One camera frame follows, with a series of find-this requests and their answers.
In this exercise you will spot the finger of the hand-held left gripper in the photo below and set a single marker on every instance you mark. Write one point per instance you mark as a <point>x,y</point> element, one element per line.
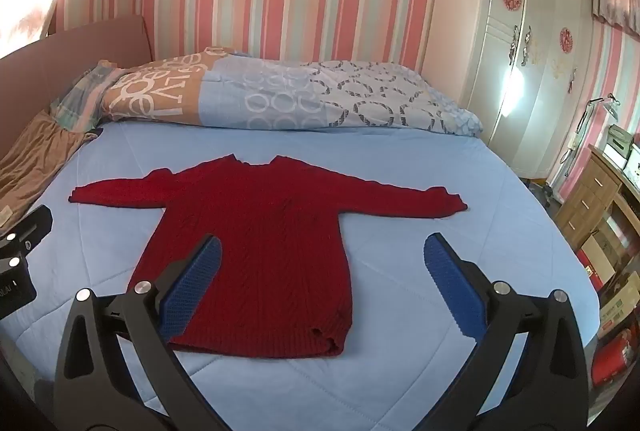
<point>30,226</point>

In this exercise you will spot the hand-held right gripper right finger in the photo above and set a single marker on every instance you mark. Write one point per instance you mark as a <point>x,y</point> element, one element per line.
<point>452,281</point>

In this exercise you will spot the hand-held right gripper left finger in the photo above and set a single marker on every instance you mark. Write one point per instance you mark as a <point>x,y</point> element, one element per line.
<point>192,286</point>

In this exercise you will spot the red knitted sweater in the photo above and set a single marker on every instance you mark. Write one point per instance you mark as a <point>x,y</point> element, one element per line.
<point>265,231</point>

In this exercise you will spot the brown cloth garment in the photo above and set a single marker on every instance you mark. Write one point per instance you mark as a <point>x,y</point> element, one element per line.
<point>35,156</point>

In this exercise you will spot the light blue quilted bedspread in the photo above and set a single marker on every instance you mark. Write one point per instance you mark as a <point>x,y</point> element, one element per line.
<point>450,191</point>

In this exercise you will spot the plaid pillow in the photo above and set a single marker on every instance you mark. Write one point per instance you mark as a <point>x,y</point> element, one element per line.
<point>82,101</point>

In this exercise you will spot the wooden drawer cabinet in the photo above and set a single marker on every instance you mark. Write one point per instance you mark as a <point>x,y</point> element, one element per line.
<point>590,196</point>

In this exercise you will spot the cardboard box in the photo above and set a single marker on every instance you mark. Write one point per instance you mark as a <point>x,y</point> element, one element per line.
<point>620,301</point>

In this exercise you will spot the pink headboard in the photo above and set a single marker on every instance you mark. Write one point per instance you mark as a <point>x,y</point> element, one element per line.
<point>60,56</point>

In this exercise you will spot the red bag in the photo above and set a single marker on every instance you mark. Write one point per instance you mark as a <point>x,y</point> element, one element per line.
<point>612,358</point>

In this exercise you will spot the white wardrobe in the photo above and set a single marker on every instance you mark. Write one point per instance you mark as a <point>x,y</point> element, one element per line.
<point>500,86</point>

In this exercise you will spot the patterned blue folded duvet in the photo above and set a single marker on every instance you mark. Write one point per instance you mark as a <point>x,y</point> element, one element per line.
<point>260,86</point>

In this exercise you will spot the green box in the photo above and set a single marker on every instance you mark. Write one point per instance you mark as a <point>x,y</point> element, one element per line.
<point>617,143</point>

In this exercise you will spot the white desk lamp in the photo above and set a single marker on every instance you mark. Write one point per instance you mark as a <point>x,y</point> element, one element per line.
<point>602,102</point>

